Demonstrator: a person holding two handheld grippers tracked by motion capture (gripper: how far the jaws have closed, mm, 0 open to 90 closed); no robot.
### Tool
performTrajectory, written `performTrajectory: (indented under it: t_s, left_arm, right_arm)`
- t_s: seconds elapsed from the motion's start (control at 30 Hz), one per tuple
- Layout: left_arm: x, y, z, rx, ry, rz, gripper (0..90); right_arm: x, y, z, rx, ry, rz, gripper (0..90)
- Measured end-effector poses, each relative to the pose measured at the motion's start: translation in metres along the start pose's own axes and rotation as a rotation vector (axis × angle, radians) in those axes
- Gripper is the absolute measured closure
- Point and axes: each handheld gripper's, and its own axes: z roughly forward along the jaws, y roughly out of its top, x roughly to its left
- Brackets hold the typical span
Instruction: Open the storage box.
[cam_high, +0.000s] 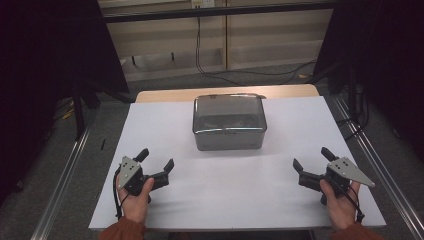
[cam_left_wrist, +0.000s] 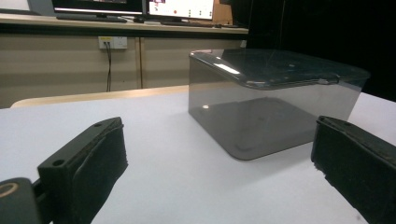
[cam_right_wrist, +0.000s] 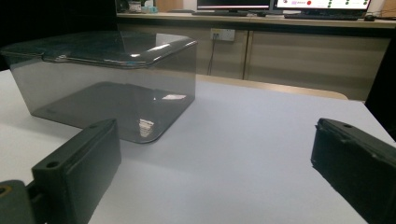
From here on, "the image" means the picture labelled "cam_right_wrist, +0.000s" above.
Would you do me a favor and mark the small black monitor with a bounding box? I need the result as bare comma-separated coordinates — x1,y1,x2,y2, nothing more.
196,0,271,12

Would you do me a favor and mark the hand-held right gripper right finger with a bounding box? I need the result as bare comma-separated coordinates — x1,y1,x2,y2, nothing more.
310,117,396,224

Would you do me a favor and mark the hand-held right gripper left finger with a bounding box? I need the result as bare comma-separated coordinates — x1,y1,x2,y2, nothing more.
26,118,122,224

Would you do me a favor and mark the small clear jar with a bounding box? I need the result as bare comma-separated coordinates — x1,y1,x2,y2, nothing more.
127,0,143,14

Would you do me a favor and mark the white wall socket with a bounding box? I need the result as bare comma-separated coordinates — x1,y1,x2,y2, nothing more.
210,28,236,42

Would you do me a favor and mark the wide black monitor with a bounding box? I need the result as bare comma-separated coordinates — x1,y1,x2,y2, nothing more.
274,0,372,12

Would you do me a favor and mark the black power cable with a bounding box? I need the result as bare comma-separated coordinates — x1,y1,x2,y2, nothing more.
206,36,218,77

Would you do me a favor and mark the light wooden table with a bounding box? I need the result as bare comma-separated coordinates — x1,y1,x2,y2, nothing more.
195,74,349,101

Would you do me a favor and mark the black curtain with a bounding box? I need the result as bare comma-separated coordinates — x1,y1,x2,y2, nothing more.
0,0,119,71
364,33,396,142

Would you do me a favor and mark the teal packet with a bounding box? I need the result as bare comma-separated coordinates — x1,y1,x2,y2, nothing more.
141,4,159,14

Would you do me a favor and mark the long wooden counter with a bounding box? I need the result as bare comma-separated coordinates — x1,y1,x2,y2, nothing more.
116,11,396,31

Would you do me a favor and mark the clear grey storage box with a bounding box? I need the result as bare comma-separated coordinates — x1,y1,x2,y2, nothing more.
0,31,199,145

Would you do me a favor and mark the clear grey box lid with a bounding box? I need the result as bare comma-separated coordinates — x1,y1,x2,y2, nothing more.
0,31,199,70

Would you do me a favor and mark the black keyboard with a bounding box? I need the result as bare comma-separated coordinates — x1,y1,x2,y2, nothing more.
191,10,241,18
283,12,360,21

